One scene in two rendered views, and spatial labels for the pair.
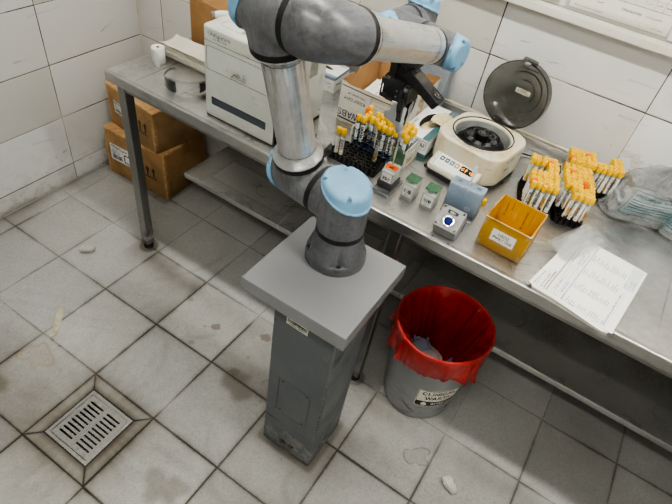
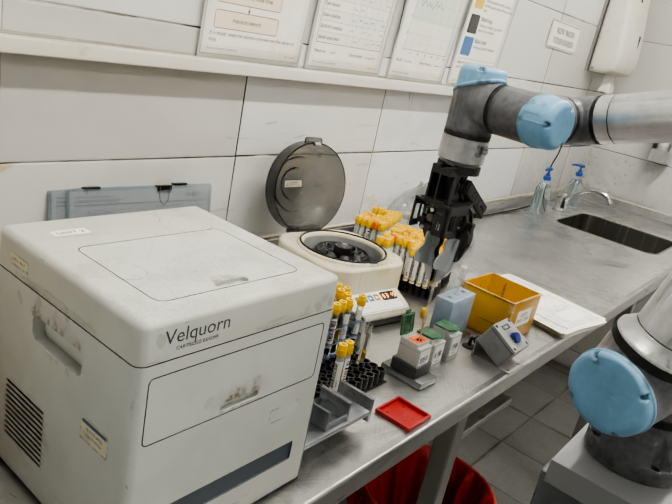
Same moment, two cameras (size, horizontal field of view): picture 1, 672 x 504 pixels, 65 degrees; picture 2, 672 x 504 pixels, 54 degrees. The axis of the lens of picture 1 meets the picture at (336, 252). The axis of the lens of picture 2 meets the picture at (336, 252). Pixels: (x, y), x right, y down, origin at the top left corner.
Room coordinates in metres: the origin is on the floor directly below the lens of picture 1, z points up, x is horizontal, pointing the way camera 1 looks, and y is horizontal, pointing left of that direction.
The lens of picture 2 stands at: (1.27, 0.99, 1.45)
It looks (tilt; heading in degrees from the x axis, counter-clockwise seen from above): 19 degrees down; 281
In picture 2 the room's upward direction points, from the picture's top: 12 degrees clockwise
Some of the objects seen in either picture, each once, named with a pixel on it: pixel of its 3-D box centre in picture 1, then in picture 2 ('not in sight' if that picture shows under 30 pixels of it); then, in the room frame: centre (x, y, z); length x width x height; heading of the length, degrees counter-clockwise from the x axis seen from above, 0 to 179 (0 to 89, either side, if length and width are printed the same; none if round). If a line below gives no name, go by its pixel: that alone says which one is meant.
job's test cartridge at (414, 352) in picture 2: (390, 175); (413, 354); (1.31, -0.11, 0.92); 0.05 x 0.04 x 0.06; 154
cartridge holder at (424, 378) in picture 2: (388, 182); (409, 367); (1.31, -0.11, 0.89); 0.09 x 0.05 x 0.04; 154
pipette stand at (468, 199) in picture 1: (464, 198); (450, 315); (1.26, -0.34, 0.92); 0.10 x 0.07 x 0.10; 67
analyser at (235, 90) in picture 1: (269, 74); (171, 360); (1.58, 0.32, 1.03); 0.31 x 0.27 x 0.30; 65
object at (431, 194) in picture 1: (430, 196); (444, 340); (1.26, -0.24, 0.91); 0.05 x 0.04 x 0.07; 155
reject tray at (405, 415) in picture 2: not in sight; (403, 413); (1.29, 0.02, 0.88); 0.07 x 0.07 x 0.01; 65
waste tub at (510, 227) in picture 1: (510, 228); (497, 307); (1.16, -0.46, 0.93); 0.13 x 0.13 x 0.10; 62
